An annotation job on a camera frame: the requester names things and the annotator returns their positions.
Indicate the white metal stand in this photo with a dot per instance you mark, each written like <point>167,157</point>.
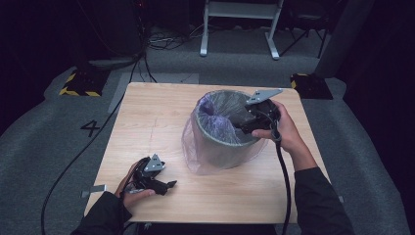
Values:
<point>241,9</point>

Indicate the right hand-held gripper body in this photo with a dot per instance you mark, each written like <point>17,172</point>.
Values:
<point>262,114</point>

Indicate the green plastic trash bin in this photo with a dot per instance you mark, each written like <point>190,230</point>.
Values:
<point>218,153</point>

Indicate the grey column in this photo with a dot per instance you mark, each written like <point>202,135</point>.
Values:
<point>345,36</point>

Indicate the purple plastic bag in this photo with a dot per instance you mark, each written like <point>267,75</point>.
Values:
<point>215,127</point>

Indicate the metal table bracket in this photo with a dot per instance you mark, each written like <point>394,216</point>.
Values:
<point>341,198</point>
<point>96,189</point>

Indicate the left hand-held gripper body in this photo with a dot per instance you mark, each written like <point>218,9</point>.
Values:
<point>148,176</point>

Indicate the person's left hand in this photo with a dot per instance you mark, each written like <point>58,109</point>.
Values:
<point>135,197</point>

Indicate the black yellow striped base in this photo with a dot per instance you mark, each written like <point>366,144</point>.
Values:
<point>84,83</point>
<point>311,86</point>

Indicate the dark equipment stand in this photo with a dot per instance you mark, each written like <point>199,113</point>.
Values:
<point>114,32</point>

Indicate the black tripod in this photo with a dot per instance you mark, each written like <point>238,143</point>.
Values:
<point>306,23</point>

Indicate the person's right hand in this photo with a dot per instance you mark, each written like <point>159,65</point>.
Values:
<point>288,133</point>

